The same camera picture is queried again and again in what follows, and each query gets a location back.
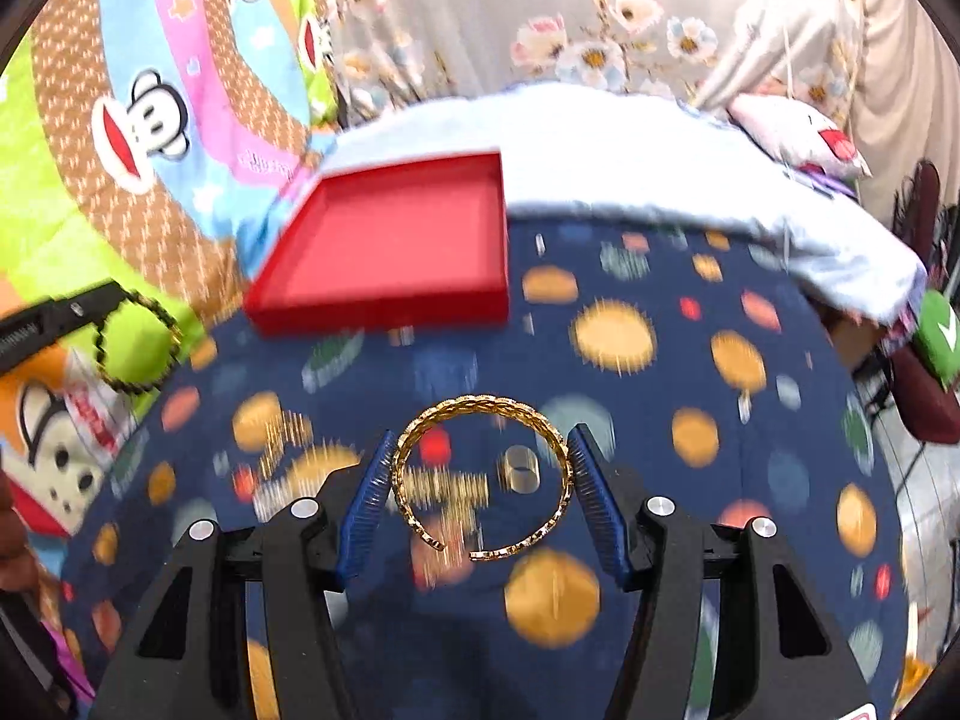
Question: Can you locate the dark beaded bracelet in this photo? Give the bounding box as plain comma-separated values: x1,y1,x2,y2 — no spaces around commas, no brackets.
91,287,186,397

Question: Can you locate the gold braided bangle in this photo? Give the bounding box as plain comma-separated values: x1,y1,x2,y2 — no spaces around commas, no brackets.
391,394,574,562

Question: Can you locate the navy planet print blanket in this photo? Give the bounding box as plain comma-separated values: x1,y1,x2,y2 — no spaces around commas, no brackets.
58,216,913,720

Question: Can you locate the colourful monkey cartoon quilt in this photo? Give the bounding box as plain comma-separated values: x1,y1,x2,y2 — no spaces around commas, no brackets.
2,0,335,718

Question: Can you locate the red tray box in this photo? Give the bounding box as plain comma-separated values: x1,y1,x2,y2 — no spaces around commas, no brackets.
244,151,509,337

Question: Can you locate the green bag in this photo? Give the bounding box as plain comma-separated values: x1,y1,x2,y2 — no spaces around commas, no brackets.
913,289,960,388

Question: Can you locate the light blue folded blanket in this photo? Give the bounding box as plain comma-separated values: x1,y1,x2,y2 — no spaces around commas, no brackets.
320,83,926,325

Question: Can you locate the white cartoon pillow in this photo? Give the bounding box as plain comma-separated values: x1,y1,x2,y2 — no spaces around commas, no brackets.
727,94,872,181

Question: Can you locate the floral grey bedding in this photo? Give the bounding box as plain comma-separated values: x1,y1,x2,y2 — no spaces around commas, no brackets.
320,0,960,205

